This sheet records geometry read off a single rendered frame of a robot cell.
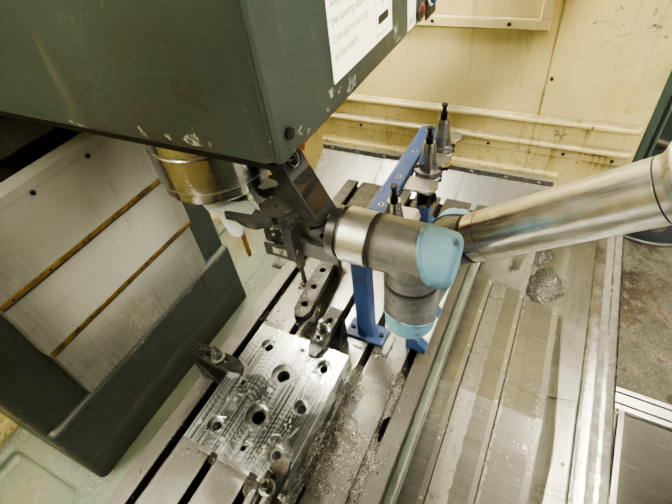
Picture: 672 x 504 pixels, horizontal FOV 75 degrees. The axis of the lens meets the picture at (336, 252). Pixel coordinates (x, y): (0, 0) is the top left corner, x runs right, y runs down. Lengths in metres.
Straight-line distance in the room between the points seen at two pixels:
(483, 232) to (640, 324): 1.93
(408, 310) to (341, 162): 1.28
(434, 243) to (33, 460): 1.38
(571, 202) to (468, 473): 0.74
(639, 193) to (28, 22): 0.61
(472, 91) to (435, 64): 0.15
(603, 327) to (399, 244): 0.91
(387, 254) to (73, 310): 0.77
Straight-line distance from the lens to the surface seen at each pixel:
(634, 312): 2.55
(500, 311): 1.41
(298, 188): 0.56
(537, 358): 1.34
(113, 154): 1.07
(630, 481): 1.85
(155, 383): 1.43
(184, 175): 0.57
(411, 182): 1.02
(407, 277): 0.54
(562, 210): 0.57
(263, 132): 0.37
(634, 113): 1.55
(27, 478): 1.65
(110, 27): 0.43
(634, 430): 1.94
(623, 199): 0.55
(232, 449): 0.93
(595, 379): 1.26
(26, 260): 1.01
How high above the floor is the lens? 1.81
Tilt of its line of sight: 44 degrees down
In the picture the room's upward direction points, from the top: 9 degrees counter-clockwise
